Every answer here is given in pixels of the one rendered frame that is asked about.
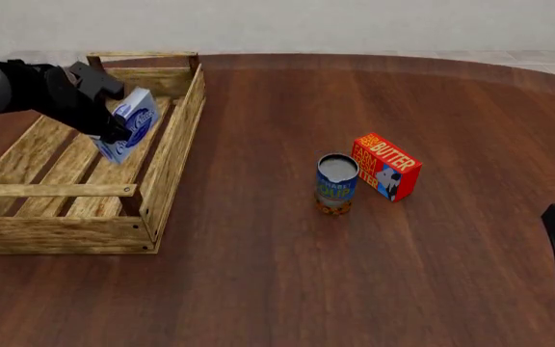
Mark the red butter box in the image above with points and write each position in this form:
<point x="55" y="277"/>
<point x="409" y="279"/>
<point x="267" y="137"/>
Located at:
<point x="393" y="162"/>

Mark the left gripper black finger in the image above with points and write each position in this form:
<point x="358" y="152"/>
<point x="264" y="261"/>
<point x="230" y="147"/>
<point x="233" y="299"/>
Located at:
<point x="113" y="132"/>

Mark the blue soup tin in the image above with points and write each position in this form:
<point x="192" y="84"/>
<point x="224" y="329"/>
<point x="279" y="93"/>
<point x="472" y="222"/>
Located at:
<point x="336" y="188"/>

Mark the blue white cream cheese box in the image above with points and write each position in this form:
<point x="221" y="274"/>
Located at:
<point x="140" y="119"/>

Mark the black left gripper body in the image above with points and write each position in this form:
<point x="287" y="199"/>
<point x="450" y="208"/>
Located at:
<point x="72" y="103"/>

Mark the wooden slat tray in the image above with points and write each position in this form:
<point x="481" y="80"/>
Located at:
<point x="72" y="170"/>

